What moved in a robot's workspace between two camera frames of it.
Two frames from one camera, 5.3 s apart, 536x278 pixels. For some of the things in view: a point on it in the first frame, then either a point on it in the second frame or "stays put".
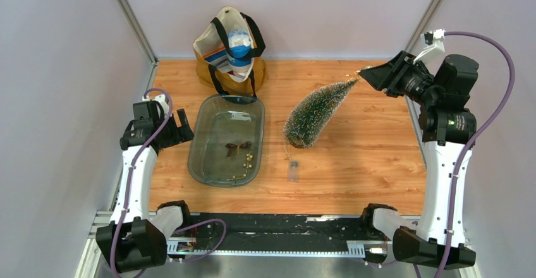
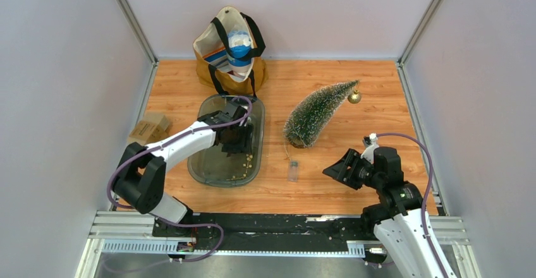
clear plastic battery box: x=293 y=170 stays put
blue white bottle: x=239 y=44 stays put
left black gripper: x=182 y=133 to x=246 y=145
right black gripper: x=387 y=76 to x=339 y=172
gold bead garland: x=249 y=157 stays put
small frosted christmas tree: x=315 y=113 stays put
